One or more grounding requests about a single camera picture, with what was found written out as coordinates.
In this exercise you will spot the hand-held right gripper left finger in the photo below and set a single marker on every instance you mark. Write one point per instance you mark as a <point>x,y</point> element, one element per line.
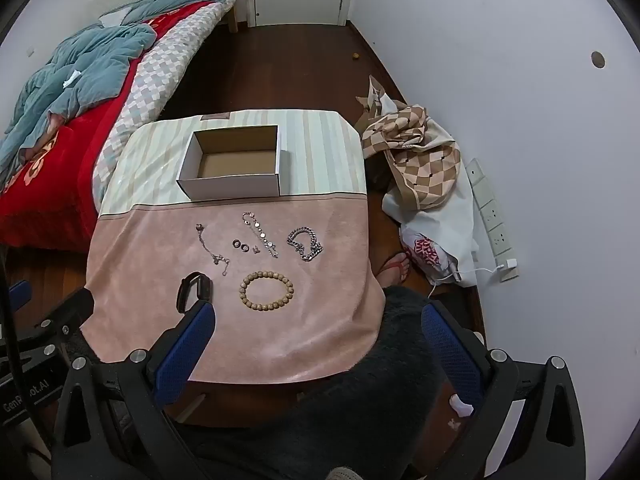
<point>186,355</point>

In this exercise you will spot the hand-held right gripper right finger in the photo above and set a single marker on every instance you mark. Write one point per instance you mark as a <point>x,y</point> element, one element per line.
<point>452,355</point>

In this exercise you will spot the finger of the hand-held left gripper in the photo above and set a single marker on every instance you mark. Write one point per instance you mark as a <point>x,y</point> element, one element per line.
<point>70,310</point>
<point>20,294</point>

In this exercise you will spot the black wristband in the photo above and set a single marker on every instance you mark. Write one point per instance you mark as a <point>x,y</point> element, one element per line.
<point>181,294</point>

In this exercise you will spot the white cardboard box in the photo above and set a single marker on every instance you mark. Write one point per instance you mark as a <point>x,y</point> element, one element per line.
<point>230,175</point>

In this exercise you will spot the white paper scrap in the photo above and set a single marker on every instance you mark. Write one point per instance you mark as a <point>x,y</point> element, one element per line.
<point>461,405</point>

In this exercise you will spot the wooden table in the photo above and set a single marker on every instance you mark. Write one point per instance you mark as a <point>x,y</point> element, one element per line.
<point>225,405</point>

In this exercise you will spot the pink and striped tablecloth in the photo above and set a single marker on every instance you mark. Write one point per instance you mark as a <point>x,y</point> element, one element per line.
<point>280,340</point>

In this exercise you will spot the foot in pink sandal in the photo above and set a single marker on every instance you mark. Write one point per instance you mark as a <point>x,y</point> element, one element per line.
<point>397,266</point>

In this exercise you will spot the person's dark fleece clothing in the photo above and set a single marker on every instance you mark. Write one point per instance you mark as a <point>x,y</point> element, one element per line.
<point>350,400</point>

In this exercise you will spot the white plastic bag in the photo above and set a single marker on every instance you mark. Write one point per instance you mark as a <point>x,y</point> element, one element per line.
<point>440,240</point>

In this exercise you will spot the pile of blankets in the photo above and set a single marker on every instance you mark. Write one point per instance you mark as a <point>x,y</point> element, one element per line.
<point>60,160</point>

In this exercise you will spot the white power strip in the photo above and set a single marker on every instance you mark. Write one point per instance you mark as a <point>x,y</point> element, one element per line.
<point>492,220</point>

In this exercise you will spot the beige checkered cloth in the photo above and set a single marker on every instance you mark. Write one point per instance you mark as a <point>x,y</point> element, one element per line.
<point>425,160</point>

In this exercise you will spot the blue-grey quilt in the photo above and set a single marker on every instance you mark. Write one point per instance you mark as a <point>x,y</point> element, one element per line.
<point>85,70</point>

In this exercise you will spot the grey checkered quilt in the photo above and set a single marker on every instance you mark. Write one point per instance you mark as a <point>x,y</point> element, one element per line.
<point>150,85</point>

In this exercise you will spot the wooden bed frame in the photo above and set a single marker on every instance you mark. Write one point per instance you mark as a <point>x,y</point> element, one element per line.
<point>240,10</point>

